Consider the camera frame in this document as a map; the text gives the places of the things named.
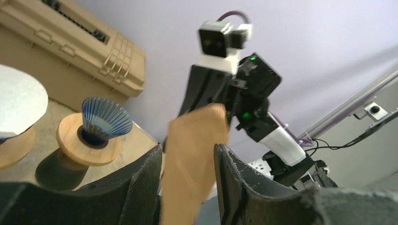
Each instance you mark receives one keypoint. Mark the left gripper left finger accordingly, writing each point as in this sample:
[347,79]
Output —
[128,196]

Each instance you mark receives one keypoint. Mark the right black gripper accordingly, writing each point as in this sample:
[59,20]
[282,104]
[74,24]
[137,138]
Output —
[206,86]

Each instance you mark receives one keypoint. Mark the tan plastic tool case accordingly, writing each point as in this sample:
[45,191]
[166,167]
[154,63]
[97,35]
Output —
[70,51]

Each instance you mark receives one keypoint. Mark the white paper coffee filter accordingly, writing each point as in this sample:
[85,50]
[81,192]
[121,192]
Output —
[23,101]

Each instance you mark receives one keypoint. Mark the brown paper coffee filter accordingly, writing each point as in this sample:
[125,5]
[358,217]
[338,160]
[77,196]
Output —
[189,172]

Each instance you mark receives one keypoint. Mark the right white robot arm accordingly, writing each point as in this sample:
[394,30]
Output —
[245,96]

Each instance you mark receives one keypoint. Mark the red black coffee carafe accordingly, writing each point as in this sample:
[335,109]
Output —
[59,172]

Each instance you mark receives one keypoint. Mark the blue glass dripper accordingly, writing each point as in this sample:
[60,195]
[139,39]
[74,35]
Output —
[103,119]

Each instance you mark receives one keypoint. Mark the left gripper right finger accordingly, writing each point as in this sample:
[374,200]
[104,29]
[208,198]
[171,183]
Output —
[247,197]

